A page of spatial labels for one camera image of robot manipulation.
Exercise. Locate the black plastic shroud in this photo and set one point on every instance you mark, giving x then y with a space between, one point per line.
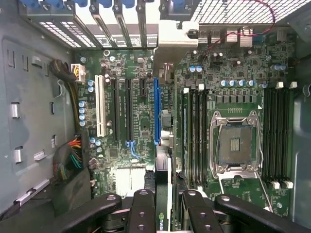
75 191

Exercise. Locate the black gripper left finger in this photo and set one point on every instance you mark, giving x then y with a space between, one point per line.
142 213

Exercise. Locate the white expansion slot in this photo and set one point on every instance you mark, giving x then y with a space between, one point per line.
100 106

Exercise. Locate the black open PC case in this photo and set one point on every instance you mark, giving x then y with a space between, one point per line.
301 136

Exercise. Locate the short black expansion slot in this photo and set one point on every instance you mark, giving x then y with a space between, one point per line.
143 87

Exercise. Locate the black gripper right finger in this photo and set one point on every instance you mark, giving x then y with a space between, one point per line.
201 218

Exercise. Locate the black RAM slot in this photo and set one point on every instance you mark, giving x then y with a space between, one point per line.
199 136
193 136
206 136
281 136
267 136
274 136
288 136

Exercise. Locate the silver chipset heatsink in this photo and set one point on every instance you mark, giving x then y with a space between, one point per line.
128 179

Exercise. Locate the CPU socket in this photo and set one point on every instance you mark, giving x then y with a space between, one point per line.
236 145

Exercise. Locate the green motherboard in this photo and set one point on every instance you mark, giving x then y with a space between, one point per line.
137 114

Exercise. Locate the long black expansion slot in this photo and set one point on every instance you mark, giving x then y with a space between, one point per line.
115 109
129 109

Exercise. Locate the blue expansion slot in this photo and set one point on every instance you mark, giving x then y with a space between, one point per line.
157 109

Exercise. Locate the metal socket cover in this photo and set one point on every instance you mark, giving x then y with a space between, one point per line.
236 173

